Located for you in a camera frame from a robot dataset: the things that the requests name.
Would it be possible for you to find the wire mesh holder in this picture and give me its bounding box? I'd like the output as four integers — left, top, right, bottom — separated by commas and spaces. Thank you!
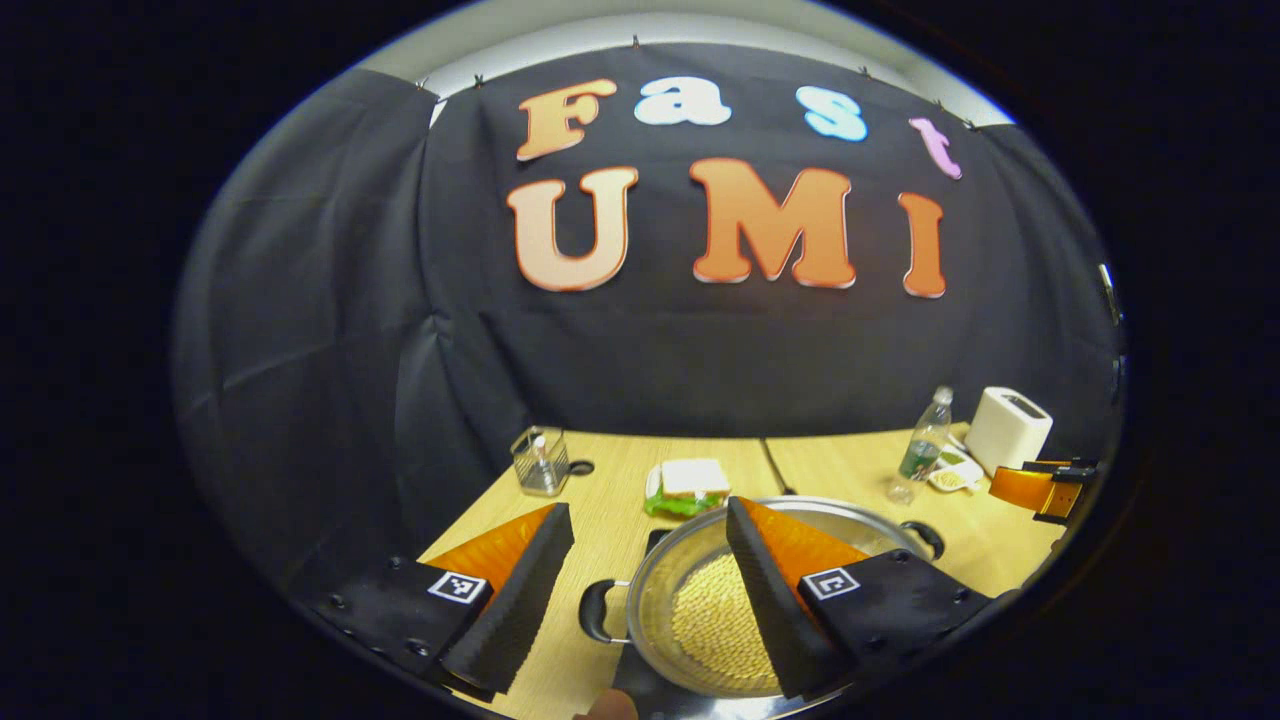
510, 426, 573, 498

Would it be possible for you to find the white divided plate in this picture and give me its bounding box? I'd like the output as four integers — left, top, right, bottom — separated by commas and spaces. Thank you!
928, 450, 987, 493

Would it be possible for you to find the clear plastic water bottle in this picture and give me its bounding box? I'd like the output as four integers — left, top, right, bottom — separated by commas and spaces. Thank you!
888, 386, 954, 506

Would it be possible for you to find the black backdrop cloth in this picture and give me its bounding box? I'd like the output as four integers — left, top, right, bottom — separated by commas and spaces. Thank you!
170, 40, 1126, 601

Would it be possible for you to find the black cooktop power cable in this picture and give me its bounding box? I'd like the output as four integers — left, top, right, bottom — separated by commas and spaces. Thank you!
760, 438, 797, 497

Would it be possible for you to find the white toaster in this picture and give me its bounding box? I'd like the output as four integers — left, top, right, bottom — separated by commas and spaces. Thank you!
964, 386, 1054, 477

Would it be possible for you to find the stainless steel pot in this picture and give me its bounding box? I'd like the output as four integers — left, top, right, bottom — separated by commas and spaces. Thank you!
578, 495, 946, 701

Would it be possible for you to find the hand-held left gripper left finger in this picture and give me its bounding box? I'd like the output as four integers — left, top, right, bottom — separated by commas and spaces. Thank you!
290, 503, 578, 704

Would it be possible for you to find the black induction cooktop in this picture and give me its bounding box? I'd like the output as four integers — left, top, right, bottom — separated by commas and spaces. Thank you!
612, 528, 821, 720

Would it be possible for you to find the sandwich with green lettuce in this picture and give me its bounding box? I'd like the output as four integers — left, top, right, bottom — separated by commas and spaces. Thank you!
643, 458, 733, 519

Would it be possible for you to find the large soybean pile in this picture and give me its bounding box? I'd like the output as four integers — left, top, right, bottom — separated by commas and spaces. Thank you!
668, 550, 783, 694

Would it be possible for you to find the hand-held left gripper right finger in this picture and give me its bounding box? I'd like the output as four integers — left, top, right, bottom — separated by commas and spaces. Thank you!
722, 496, 1001, 703

